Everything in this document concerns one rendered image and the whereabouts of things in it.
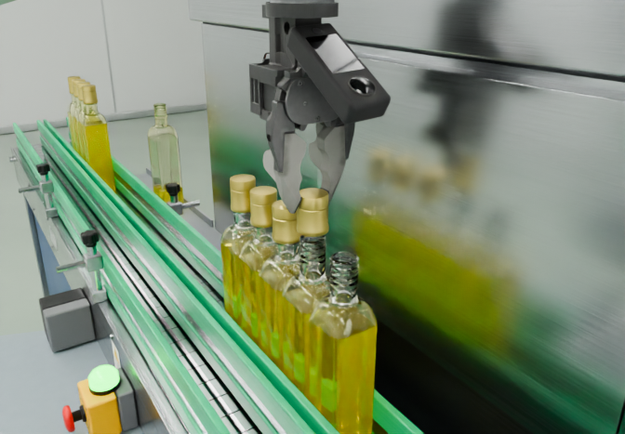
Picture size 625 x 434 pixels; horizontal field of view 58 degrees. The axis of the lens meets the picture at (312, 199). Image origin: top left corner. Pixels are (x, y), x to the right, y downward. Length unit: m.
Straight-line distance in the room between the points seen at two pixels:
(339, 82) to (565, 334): 0.30
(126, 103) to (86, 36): 0.80
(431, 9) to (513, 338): 0.34
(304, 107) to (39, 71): 5.90
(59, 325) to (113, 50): 5.50
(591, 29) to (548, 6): 0.04
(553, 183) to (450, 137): 0.12
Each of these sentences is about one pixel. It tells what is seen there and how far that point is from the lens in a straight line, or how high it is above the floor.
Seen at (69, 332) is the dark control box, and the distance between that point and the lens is 1.18.
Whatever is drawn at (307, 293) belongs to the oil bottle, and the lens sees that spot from 0.62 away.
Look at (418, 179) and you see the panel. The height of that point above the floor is 1.20.
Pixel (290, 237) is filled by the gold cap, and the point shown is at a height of 1.13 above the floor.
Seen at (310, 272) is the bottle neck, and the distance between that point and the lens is 0.63.
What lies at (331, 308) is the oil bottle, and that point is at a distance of 0.59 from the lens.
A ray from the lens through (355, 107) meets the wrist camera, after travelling 0.49.
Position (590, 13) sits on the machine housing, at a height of 1.38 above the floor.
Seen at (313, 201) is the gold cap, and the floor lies 1.19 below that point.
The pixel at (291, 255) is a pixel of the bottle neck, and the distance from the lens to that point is 0.67.
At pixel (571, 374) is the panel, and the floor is 1.07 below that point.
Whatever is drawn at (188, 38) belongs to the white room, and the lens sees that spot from 6.77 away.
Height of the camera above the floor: 1.40
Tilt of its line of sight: 21 degrees down
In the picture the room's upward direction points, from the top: straight up
